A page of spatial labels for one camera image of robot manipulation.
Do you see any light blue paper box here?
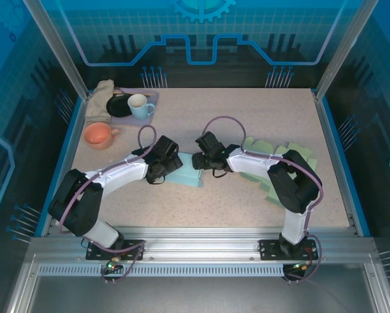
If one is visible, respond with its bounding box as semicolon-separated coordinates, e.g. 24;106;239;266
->
164;150;205;190

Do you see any light green paper box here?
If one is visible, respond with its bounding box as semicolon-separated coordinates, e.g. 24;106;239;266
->
240;136;318;208

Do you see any purple plastic tray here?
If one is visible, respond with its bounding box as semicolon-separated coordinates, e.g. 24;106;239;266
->
110;87;159;127

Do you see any light blue mug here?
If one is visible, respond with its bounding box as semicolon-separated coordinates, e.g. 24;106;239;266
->
127;93;157;121

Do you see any black plate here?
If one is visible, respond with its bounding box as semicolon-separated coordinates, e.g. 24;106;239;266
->
106;94;133;119

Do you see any orange ceramic cup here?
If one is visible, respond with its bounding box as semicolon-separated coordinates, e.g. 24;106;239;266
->
83;122;121;150

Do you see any brown wooden utensil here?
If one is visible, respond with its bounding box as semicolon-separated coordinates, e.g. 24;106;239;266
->
112;91;150;98

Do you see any beige cloth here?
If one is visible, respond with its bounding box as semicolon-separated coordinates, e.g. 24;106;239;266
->
84;79;115;125

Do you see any small LED connector module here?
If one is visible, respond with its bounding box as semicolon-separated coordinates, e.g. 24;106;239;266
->
105;257;123;271
291;260;313;273

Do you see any grey metal panel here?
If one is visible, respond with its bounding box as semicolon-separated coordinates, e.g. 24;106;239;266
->
25;276;378;313

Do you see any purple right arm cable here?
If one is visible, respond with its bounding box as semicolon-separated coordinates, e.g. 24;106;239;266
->
203;115;323;285

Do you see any aluminium side rail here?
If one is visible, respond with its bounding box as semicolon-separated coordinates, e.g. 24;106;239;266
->
35;96;87;237
314;91;372;237

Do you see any aluminium front frame rail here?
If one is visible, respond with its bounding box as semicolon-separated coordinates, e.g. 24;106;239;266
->
28;226;377;261

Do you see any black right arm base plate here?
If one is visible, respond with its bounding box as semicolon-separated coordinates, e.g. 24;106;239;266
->
258;239;320;261

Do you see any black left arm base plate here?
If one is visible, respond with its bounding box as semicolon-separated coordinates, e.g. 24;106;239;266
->
85;239;145;261

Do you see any perforated metal cable duct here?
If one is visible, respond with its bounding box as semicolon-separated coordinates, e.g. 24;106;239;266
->
37;264;286;278

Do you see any aluminium frame post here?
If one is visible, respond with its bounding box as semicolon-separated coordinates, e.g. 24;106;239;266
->
314;0;378;101
22;0;90;100

